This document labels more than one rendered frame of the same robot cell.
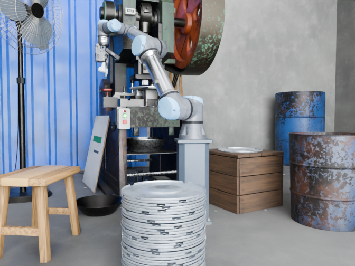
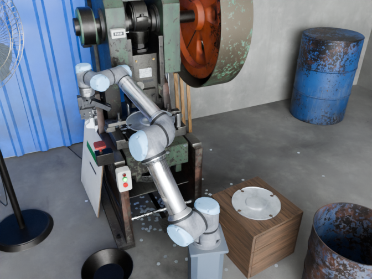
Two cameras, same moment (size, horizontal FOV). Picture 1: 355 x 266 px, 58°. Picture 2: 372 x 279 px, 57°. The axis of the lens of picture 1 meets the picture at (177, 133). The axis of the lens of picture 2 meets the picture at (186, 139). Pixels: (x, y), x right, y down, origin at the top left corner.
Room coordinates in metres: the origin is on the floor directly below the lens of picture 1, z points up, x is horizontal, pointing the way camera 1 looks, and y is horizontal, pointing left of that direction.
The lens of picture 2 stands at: (0.56, 0.05, 1.74)
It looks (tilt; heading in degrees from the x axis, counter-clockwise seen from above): 31 degrees down; 358
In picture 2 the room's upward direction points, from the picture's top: straight up
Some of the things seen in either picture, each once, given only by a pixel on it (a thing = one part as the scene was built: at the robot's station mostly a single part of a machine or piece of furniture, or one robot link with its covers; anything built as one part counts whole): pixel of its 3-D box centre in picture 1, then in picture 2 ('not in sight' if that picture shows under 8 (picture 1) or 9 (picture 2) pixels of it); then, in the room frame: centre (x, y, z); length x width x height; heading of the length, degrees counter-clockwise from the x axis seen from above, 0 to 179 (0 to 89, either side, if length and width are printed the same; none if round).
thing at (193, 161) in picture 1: (192, 179); (204, 268); (1.76, -0.08, 0.23); 0.19 x 0.19 x 0.45; 6
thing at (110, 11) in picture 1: (111, 17); (91, 28); (2.42, 0.49, 1.31); 0.22 x 0.12 x 0.22; 22
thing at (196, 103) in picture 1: (191, 108); (205, 213); (1.75, -0.08, 0.62); 0.13 x 0.12 x 0.14; 135
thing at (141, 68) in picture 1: (146, 55); (143, 75); (2.46, 0.24, 1.04); 0.17 x 0.15 x 0.30; 22
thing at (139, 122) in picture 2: (149, 88); (150, 120); (2.38, 0.21, 0.78); 0.29 x 0.29 x 0.01
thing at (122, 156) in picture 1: (106, 132); (103, 154); (2.52, 0.56, 0.45); 0.92 x 0.12 x 0.90; 22
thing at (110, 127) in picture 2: (122, 92); (117, 120); (2.43, 0.41, 0.76); 0.17 x 0.06 x 0.10; 112
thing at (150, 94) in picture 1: (151, 96); not in sight; (2.33, 0.19, 0.72); 0.25 x 0.14 x 0.14; 22
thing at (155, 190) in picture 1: (164, 189); not in sight; (1.10, 0.05, 0.32); 0.29 x 0.29 x 0.01
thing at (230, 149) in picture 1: (240, 150); (256, 202); (2.12, -0.42, 0.35); 0.29 x 0.29 x 0.01
